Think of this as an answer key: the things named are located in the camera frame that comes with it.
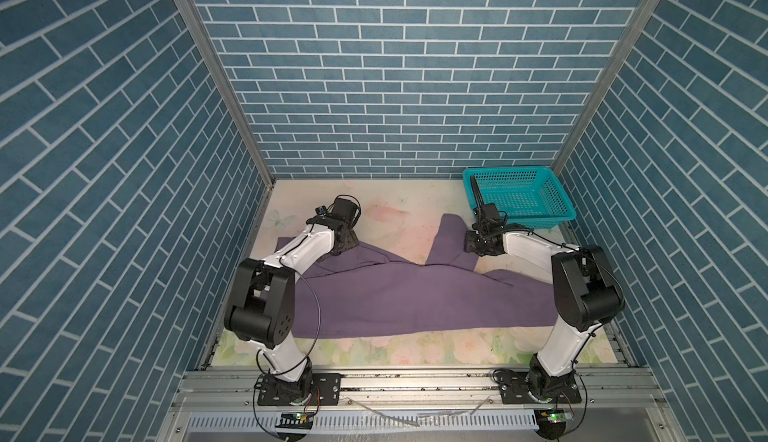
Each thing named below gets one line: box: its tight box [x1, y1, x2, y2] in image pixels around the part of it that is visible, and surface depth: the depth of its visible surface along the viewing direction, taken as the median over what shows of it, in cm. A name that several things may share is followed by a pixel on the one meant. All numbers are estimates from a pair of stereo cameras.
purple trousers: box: [293, 214, 559, 339], surface depth 91 cm
